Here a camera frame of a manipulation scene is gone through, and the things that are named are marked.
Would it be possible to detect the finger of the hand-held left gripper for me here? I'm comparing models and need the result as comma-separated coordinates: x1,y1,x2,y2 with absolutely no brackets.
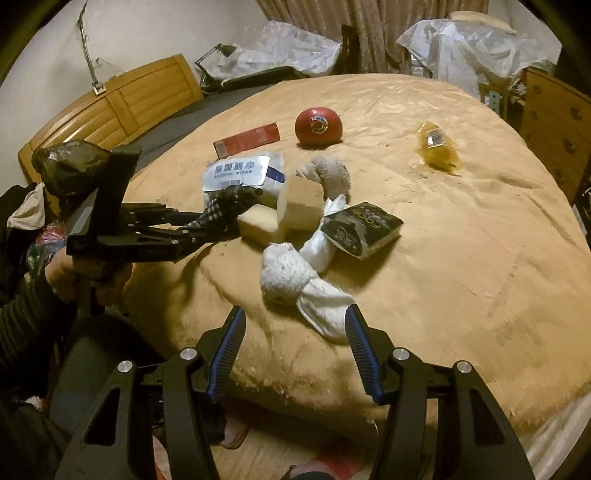
131,226,206,252
121,202,209,228

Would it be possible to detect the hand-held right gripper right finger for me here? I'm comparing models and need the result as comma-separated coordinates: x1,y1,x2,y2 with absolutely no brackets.
344,305,536,480

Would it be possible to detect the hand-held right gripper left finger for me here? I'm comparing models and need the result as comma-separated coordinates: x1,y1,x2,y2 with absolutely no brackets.
54,306,247,480

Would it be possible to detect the checkered black white cloth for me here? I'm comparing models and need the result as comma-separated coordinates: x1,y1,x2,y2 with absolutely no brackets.
182,184,265,241

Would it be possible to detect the white wet wipes packet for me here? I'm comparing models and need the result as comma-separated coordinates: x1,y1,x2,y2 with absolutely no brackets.
202,151,286,209

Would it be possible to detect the grey terry sock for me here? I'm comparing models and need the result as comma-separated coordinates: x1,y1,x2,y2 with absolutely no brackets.
295,157,352,204

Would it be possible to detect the person's left forearm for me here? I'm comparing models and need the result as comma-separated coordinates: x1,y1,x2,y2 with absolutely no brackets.
0,272,75,384

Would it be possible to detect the person's left hand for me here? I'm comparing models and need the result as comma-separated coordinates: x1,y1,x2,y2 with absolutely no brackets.
45,251,133,309

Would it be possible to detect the white smooth sock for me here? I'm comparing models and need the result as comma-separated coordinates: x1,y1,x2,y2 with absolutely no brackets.
295,279,357,344

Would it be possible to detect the small pale sponge block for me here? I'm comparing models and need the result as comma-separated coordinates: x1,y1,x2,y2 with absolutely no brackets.
237,206,287,245

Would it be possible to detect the pile of clothes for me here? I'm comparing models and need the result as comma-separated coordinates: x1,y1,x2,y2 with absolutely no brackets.
0,182,70,296

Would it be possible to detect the white fluffy terry sock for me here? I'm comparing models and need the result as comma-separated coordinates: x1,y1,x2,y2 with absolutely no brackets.
260,242,319,308

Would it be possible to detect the wooden headboard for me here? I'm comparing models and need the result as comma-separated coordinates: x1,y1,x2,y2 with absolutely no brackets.
30,53,204,185

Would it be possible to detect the dark grey bed sheet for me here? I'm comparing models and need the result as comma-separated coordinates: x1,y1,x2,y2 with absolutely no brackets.
134,76,278,171

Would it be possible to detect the flat red box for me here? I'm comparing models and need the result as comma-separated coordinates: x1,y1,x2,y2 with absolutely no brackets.
212,122,281,158

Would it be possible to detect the white shiny knotted cloth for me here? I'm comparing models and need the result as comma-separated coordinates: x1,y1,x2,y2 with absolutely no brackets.
299,194,348,273

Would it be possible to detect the tan plush blanket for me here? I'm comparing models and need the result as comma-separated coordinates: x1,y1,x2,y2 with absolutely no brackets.
122,74,591,439

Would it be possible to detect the black snack packet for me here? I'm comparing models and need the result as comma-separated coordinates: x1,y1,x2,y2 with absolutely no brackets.
321,200,404,258

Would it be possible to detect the clamp light with clear shade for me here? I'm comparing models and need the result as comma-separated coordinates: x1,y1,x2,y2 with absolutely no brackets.
76,0,122,96

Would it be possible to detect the large tan sponge block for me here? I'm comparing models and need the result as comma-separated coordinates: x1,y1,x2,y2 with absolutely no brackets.
276,175,324,234

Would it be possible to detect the black desk lamp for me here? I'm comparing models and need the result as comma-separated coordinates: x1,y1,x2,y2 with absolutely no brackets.
193,44,238,88

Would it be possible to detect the red round ball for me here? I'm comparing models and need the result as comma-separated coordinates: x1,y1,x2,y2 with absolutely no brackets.
294,107,343,149

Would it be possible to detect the small silver plastic cover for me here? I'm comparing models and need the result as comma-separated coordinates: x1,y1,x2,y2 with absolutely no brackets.
217,21,342,79

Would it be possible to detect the white bed sheet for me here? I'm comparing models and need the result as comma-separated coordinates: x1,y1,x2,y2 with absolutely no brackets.
522,392,591,480

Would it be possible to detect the yellow crumpled wrapper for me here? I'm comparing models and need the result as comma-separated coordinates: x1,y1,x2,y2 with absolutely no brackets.
413,121,462,174

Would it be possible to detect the wooden chest of drawers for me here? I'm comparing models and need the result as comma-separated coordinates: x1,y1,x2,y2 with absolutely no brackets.
519,69,591,204

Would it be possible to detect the brown patterned curtain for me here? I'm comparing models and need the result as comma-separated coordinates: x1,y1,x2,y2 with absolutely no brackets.
256,0,490,75

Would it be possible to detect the large silver plastic cover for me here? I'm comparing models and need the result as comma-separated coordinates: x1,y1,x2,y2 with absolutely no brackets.
396,16,555,100

